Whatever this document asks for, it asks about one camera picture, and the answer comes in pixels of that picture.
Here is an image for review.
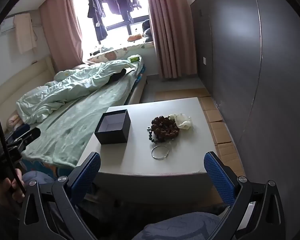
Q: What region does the pale pink towel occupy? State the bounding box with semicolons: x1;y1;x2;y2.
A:
13;12;37;54

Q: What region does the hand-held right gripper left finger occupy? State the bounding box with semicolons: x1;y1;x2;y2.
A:
19;152;102;240

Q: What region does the black jewelry box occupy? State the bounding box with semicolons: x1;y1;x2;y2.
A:
94;109;131;145

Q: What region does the pink pillow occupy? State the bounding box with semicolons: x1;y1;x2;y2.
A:
6;114;24;132

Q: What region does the pink curtain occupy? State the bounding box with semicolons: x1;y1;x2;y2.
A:
142;0;198;79
39;0;84;73

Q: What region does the blue printed mattress pad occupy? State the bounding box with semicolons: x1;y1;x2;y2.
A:
136;64;147;82

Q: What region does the light green quilt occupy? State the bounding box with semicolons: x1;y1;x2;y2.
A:
16;60;135;123

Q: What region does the green bed sheet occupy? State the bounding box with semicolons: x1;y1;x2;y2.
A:
21;62;147;169

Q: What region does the black cloth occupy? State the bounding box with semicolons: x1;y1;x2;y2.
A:
107;68;127;83

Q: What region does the brown bead bracelet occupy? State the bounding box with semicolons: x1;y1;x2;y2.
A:
150;116;180;139

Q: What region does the white air conditioner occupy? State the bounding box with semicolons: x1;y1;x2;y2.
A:
0;12;42;35

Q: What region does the dark plush cushion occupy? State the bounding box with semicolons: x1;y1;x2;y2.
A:
142;19;153;43

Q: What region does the person's left hand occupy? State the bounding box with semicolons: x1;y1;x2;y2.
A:
0;169;25;207

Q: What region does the dark grey wardrobe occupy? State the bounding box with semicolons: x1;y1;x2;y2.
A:
190;0;300;230

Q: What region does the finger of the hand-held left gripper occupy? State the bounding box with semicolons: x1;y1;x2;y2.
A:
7;127;42;153
5;124;31;142

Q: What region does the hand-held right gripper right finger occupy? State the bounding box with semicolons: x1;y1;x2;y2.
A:
203;151;287;240

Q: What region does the dark bead bracelet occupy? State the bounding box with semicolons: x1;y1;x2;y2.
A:
147;127;157;144

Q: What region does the silver bangle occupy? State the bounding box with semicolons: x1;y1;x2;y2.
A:
151;145;170;160

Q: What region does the person's blue trouser leg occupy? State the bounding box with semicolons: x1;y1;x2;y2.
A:
21;170;57;189
132;211;222;240

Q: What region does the white flower hair tie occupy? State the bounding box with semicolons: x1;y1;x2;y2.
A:
168;113;192;130

